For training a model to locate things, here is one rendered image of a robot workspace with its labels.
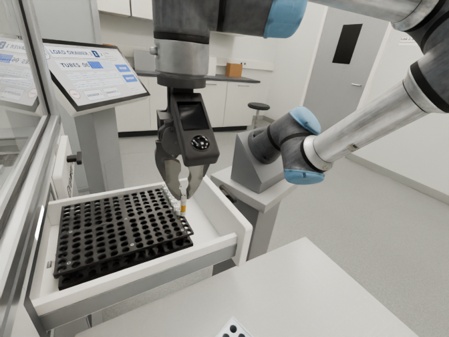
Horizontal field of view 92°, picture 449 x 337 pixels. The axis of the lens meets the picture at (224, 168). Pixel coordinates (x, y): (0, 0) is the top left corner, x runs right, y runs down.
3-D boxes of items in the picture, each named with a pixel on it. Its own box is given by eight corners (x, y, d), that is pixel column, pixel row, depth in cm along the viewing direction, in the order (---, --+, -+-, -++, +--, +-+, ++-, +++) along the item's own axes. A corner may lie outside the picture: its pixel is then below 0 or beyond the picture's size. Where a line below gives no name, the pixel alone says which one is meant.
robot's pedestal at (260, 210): (230, 259, 148) (248, 157, 114) (268, 289, 132) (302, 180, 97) (198, 287, 127) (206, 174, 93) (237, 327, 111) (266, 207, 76)
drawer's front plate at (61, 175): (74, 164, 77) (67, 134, 72) (71, 213, 55) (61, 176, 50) (68, 165, 76) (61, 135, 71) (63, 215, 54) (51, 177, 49)
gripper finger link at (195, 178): (196, 183, 46) (196, 142, 42) (204, 199, 41) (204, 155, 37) (182, 185, 45) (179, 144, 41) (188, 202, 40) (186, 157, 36)
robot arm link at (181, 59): (216, 45, 28) (150, 37, 26) (214, 82, 31) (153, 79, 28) (201, 45, 35) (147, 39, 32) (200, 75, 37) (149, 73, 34)
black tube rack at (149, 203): (168, 206, 59) (167, 186, 56) (192, 255, 46) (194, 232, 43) (68, 229, 48) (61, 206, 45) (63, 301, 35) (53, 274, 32)
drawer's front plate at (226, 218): (193, 194, 69) (194, 162, 64) (244, 265, 47) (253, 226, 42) (188, 194, 68) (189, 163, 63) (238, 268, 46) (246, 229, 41)
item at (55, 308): (190, 194, 66) (190, 176, 63) (234, 257, 47) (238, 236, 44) (14, 231, 47) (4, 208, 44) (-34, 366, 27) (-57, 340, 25)
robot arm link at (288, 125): (288, 128, 87) (319, 109, 77) (293, 158, 81) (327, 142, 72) (267, 117, 81) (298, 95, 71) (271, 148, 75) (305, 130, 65)
